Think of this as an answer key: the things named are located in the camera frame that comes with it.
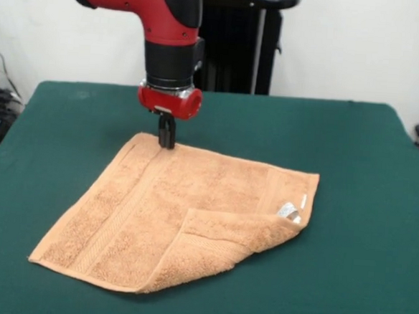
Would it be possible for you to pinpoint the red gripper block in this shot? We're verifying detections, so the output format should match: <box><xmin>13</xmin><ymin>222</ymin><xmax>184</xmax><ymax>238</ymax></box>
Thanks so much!
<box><xmin>133</xmin><ymin>78</ymin><xmax>204</xmax><ymax>152</ymax></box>

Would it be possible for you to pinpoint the tan terry towel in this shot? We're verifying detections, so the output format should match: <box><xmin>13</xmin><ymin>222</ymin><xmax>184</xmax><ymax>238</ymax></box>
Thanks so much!
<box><xmin>26</xmin><ymin>124</ymin><xmax>323</xmax><ymax>305</ymax></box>

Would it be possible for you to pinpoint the dark green table cloth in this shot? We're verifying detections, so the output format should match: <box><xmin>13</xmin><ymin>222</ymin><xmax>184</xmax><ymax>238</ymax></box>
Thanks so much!
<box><xmin>0</xmin><ymin>75</ymin><xmax>419</xmax><ymax>314</ymax></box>

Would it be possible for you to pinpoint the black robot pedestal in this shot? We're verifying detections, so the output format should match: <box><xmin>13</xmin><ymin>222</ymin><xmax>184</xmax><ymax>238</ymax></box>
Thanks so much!
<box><xmin>192</xmin><ymin>0</ymin><xmax>303</xmax><ymax>98</ymax></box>

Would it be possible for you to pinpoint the black cable bundle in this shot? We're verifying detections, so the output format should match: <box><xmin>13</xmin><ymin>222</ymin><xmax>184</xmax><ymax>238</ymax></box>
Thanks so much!
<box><xmin>0</xmin><ymin>87</ymin><xmax>24</xmax><ymax>158</ymax></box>

